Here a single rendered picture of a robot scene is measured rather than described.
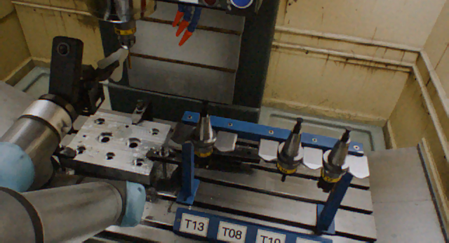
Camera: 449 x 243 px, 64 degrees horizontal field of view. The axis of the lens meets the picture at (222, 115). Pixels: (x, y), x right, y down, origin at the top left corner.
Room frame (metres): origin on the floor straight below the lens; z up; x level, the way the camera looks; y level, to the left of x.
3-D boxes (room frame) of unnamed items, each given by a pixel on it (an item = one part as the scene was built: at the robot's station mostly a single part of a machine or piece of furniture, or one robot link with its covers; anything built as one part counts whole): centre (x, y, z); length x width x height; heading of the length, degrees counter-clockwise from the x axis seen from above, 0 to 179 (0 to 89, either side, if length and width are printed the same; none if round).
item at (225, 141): (0.64, -0.01, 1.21); 0.07 x 0.05 x 0.01; 172
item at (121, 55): (0.61, 0.23, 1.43); 0.09 x 0.03 x 0.06; 147
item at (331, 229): (0.65, -0.35, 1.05); 0.10 x 0.05 x 0.30; 172
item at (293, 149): (0.62, -0.18, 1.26); 0.04 x 0.04 x 0.07
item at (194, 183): (0.71, 0.09, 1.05); 0.10 x 0.05 x 0.30; 172
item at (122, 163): (0.83, 0.34, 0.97); 0.29 x 0.23 x 0.05; 82
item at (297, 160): (0.62, -0.18, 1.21); 0.06 x 0.06 x 0.03
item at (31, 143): (0.36, 0.31, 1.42); 0.11 x 0.08 x 0.09; 172
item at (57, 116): (0.44, 0.29, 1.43); 0.08 x 0.05 x 0.08; 82
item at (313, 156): (0.61, -0.23, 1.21); 0.07 x 0.05 x 0.01; 172
